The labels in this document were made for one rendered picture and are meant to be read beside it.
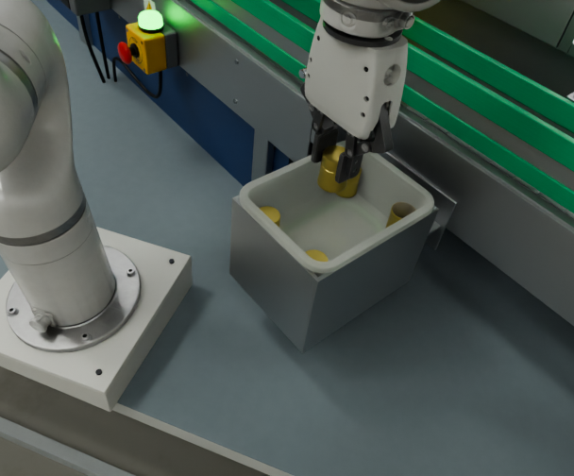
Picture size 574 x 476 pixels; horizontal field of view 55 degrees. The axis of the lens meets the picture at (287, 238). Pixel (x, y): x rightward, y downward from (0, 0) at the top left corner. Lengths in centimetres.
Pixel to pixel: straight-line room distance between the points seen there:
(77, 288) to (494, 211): 56
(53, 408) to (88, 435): 13
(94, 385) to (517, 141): 63
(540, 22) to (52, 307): 77
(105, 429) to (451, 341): 103
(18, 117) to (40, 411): 125
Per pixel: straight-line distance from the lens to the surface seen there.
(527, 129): 74
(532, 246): 78
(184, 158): 117
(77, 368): 80
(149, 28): 108
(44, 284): 75
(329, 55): 56
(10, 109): 55
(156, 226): 103
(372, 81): 53
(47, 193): 66
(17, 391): 177
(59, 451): 143
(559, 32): 88
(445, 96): 80
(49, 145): 68
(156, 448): 161
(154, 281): 86
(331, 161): 62
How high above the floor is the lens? 148
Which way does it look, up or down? 46 degrees down
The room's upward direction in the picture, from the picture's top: 8 degrees clockwise
